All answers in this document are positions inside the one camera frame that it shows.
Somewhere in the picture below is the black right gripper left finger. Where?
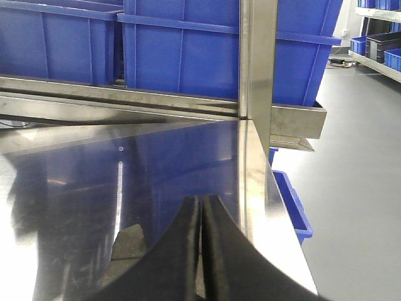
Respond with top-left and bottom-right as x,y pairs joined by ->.
88,196 -> 201,300

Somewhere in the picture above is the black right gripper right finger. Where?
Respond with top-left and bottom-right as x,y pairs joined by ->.
202,195 -> 326,300

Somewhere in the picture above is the grey brake pad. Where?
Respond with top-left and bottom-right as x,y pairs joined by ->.
111,224 -> 147,261

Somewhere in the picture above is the small blue bin under table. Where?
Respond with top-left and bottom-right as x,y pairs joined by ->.
268,146 -> 313,245

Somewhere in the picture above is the blue plastic bin right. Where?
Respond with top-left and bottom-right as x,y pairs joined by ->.
117,1 -> 341,107

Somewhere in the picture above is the blue plastic bin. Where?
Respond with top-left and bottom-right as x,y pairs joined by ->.
117,1 -> 341,107
1,1 -> 123,85

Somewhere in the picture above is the blue plastic bin left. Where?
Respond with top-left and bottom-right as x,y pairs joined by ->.
1,1 -> 123,85

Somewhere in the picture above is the metal shelf with bins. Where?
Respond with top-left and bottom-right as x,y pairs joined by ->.
348,1 -> 400,82

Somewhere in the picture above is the stainless steel rack frame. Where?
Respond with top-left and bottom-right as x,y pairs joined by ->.
0,0 -> 328,153

